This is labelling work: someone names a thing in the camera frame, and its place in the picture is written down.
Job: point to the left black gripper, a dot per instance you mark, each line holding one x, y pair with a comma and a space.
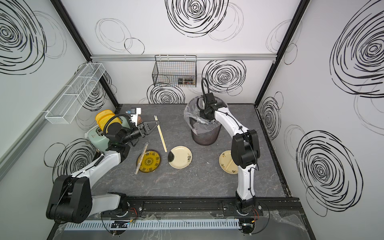
143, 130

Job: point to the bamboo chopsticks pair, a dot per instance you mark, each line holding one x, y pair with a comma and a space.
229, 164

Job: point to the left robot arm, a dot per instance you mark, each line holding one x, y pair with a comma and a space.
71, 200

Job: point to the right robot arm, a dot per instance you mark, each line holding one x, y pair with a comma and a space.
245, 149

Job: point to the wrapped chopsticks on yellow plate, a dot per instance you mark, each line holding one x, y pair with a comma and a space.
141, 158

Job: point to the cork topped glass bottle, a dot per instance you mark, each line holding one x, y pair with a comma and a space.
139, 120

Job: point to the yellow patterned plate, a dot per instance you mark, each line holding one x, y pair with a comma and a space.
151, 161

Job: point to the cream plate with black patch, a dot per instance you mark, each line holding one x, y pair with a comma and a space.
180, 157

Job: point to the back yellow bread slice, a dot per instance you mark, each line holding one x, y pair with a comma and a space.
102, 114

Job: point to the yellow bread slice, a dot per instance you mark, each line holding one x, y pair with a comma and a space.
103, 121
102, 114

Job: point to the front yellow bread slice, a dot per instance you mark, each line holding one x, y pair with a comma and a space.
103, 121

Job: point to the clear plastic bin liner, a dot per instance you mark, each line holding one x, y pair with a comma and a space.
196, 123

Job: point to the mint green toaster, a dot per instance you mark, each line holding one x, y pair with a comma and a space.
97, 139

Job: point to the black mesh trash bin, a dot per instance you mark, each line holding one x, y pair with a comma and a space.
208, 138

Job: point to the cream plate with red marks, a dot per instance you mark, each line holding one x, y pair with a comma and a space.
224, 158

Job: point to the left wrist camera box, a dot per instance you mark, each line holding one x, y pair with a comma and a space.
133, 113

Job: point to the black wire wall basket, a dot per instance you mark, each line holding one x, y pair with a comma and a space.
175, 73

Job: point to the white wire wall shelf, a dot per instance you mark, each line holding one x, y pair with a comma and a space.
75, 94

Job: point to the aluminium wall rail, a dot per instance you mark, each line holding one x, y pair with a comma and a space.
183, 57

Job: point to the white slotted cable duct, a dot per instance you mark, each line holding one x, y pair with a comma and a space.
116, 225

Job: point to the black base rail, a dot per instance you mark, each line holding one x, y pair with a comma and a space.
228, 206

